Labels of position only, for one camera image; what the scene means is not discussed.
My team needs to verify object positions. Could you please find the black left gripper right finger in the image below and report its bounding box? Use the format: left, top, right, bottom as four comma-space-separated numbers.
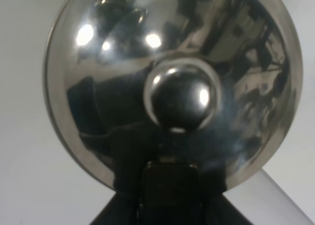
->
199, 185, 252, 225

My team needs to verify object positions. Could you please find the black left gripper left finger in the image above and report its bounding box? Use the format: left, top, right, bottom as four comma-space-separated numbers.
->
91, 185, 143, 225

